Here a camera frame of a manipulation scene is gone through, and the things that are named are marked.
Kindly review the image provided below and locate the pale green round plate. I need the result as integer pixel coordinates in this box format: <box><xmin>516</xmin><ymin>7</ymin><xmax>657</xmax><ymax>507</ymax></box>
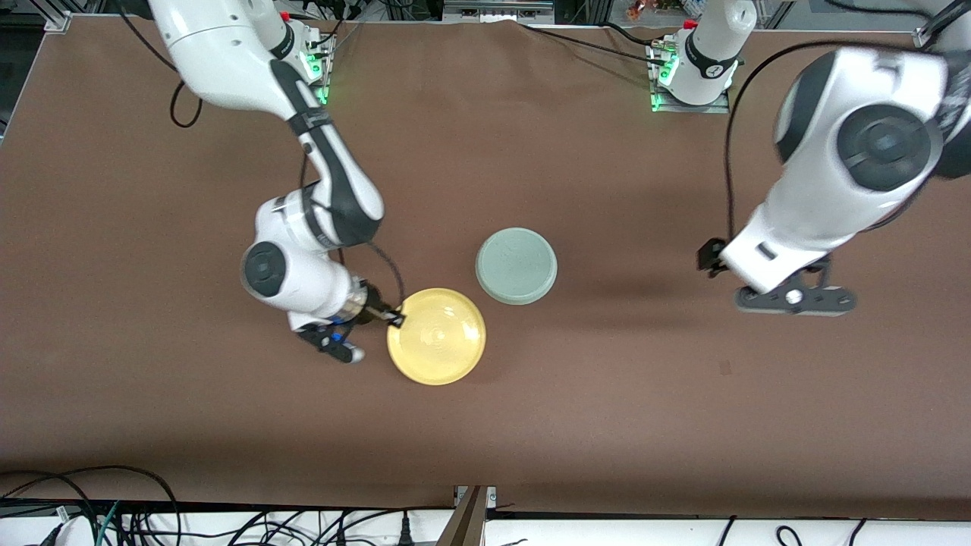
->
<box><xmin>475</xmin><ymin>227</ymin><xmax>558</xmax><ymax>306</ymax></box>

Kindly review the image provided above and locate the yellow round plate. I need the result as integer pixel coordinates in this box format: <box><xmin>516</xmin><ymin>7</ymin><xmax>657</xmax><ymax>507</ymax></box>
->
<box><xmin>386</xmin><ymin>287</ymin><xmax>487</xmax><ymax>386</ymax></box>

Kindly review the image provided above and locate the brown table cover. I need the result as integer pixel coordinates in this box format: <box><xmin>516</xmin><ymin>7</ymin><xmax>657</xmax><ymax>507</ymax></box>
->
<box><xmin>0</xmin><ymin>15</ymin><xmax>971</xmax><ymax>520</ymax></box>

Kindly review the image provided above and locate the green cable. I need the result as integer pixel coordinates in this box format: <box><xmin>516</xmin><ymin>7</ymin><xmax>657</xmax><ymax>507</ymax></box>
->
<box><xmin>95</xmin><ymin>500</ymin><xmax>122</xmax><ymax>546</ymax></box>

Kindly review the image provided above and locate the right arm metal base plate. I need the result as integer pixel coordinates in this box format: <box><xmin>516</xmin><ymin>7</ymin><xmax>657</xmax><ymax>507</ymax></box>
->
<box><xmin>302</xmin><ymin>30</ymin><xmax>336</xmax><ymax>105</ymax></box>

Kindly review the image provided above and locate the aluminium profile beam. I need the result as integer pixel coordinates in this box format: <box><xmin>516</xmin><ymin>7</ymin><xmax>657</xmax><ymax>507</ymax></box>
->
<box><xmin>436</xmin><ymin>485</ymin><xmax>490</xmax><ymax>546</ymax></box>

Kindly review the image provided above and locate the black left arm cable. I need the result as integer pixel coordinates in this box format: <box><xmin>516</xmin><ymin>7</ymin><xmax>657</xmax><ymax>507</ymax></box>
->
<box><xmin>723</xmin><ymin>39</ymin><xmax>926</xmax><ymax>245</ymax></box>

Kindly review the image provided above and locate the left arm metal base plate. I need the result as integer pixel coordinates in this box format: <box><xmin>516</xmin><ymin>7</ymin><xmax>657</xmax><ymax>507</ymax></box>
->
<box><xmin>647</xmin><ymin>42</ymin><xmax>731</xmax><ymax>115</ymax></box>

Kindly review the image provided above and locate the grey metal box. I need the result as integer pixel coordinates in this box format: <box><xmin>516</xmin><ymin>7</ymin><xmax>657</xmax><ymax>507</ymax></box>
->
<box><xmin>444</xmin><ymin>0</ymin><xmax>555</xmax><ymax>22</ymax></box>

